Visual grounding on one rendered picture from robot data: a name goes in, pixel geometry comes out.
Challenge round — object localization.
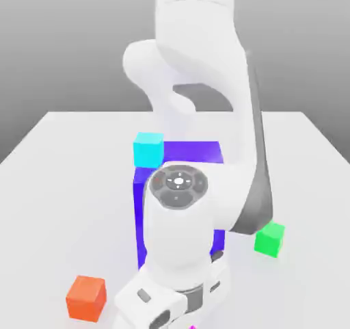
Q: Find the small orange cube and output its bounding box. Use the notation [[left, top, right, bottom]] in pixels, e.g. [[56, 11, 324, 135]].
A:
[[66, 275, 107, 324]]

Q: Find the small green cube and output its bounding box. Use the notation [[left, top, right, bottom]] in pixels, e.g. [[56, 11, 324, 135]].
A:
[[254, 221, 286, 259]]

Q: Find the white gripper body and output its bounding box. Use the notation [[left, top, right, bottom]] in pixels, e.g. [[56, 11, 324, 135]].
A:
[[208, 256, 232, 321]]

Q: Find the small cyan cube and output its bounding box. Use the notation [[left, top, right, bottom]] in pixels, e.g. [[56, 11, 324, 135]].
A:
[[133, 131, 165, 169]]

